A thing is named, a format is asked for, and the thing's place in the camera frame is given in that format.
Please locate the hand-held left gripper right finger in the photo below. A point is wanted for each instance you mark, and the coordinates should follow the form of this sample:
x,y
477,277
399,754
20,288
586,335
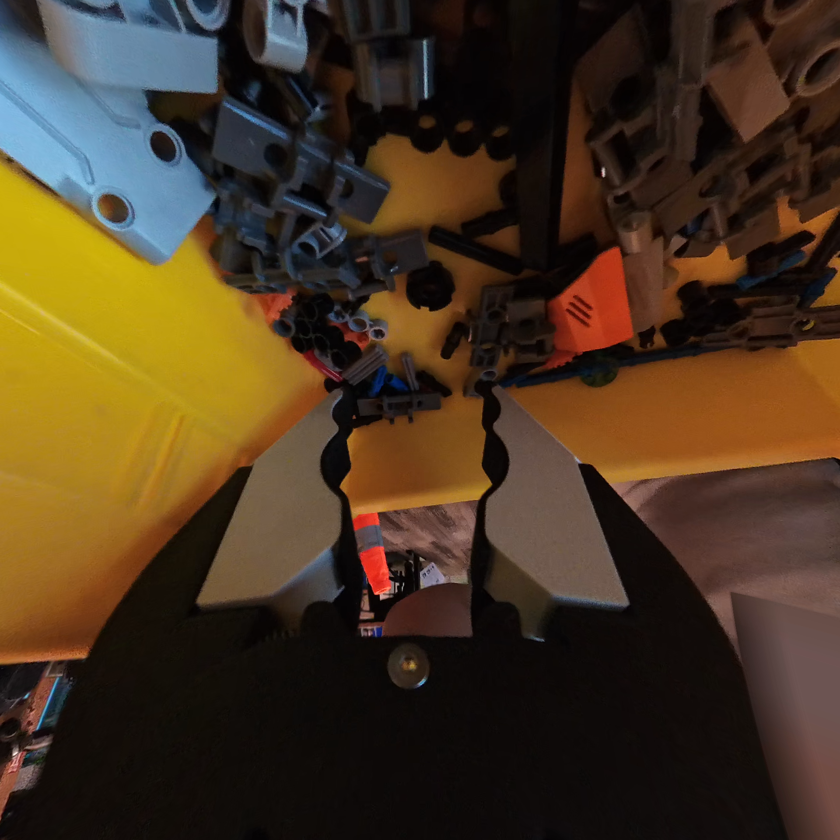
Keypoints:
x,y
551,525

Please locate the orange plastic object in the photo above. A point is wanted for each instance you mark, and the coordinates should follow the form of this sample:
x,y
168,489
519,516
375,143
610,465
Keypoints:
x,y
369,551

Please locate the orange vented panel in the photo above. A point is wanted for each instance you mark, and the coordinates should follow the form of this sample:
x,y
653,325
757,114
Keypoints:
x,y
590,308

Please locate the grey panel plate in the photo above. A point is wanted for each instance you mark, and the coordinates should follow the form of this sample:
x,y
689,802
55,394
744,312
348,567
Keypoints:
x,y
98,151

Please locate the yellow plastic parts bin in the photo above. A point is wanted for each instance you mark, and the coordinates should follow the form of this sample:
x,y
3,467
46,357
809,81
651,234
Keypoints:
x,y
131,394

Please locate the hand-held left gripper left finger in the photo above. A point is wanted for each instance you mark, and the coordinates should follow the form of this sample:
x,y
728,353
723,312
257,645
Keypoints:
x,y
275,525

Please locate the pile of dark building parts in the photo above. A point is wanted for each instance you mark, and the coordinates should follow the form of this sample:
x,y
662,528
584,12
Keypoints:
x,y
656,164

